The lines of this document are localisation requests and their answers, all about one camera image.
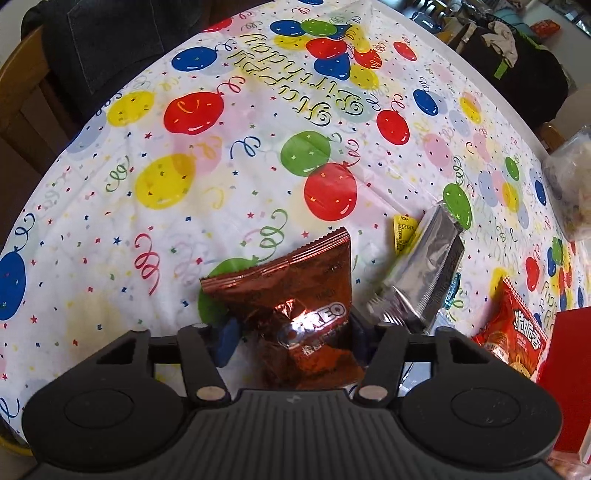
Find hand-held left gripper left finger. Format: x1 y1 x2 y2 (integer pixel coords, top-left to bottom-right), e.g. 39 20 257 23
95 319 242 408

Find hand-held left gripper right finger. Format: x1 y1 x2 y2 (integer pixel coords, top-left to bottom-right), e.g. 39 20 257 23
350 318 498 409

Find brown foil snack packet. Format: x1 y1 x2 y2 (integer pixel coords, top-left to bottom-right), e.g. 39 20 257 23
199 227 380 391

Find small yellow snack packet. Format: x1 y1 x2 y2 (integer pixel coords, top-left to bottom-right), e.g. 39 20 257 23
392 215 419 257

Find red snack packet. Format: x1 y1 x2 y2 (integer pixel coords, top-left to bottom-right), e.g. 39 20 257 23
472 275 550 384

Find red cardboard box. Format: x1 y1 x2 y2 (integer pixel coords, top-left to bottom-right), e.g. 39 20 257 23
536 309 591 467

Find silver foil snack packet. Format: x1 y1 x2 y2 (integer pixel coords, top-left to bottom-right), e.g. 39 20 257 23
367 204 465 334

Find small water bottle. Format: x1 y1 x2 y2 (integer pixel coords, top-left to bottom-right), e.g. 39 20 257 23
431 270 463 333

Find balloon print tablecloth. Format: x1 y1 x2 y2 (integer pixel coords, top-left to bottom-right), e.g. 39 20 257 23
0 0 591 446

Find clear plastic bag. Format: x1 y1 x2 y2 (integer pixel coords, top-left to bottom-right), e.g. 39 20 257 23
542 131 591 241

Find black bag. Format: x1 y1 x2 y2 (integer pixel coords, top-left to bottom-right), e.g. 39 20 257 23
455 9 571 130

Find wooden chair with dark jacket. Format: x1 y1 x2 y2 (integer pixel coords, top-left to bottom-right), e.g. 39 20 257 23
21 0 236 125

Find white cloth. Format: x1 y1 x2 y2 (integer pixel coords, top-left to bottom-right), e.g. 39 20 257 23
487 19 520 65

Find orange red box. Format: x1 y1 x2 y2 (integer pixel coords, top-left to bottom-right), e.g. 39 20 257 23
530 19 561 38

